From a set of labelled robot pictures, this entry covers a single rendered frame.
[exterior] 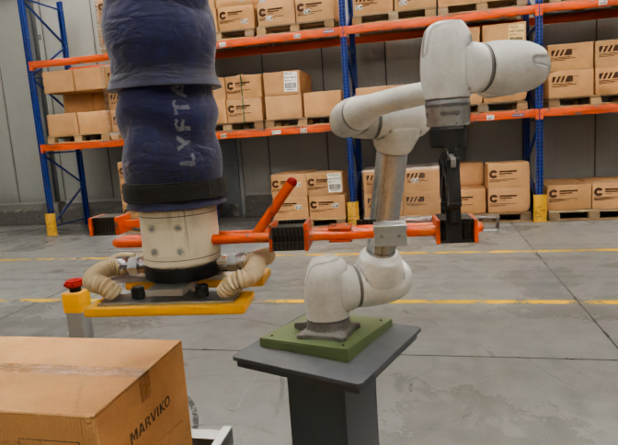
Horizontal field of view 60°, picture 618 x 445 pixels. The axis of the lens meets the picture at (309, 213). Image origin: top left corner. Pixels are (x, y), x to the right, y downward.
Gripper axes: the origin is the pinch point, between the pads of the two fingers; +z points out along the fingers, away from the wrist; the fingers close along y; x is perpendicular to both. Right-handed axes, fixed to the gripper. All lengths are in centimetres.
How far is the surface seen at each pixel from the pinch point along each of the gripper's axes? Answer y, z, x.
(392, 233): 3.7, 0.7, -12.4
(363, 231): 3.5, -0.1, -18.3
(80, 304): -49, 31, -118
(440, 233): 4.7, 0.8, -2.8
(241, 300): 12.3, 11.5, -43.5
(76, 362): -5, 33, -93
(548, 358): -217, 127, 84
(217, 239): 4, 0, -50
